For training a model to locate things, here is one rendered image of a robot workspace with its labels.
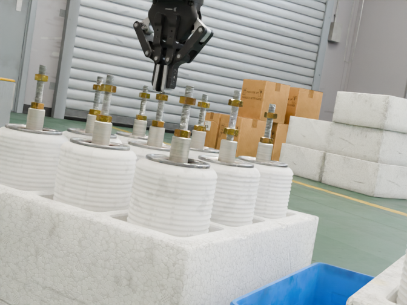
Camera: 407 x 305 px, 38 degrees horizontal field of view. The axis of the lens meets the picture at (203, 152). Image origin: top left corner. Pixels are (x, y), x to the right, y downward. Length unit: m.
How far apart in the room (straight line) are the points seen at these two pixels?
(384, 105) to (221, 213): 2.52
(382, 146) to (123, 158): 2.59
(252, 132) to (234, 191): 3.67
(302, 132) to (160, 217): 3.07
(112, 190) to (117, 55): 5.31
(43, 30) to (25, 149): 5.07
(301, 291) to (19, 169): 0.41
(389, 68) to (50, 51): 3.88
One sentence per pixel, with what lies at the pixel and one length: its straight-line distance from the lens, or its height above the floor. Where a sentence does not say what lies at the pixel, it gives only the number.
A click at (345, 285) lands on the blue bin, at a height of 0.10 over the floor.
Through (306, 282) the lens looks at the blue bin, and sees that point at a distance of 0.85.
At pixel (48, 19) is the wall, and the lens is 5.85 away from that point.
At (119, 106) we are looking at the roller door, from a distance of 6.03.
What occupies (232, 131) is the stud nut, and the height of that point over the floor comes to 0.29.
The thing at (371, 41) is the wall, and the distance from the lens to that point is 7.59.
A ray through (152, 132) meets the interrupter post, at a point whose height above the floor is 0.27.
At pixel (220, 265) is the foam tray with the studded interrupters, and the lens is 0.65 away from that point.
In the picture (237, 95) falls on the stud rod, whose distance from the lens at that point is 0.77.
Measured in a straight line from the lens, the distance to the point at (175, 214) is 0.64.
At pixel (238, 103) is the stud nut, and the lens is 0.77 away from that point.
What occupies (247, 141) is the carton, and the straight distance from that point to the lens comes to 4.38.
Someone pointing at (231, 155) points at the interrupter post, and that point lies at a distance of 0.77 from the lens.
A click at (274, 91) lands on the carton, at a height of 0.53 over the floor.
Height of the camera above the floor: 0.32
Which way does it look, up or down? 4 degrees down
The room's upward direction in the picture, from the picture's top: 9 degrees clockwise
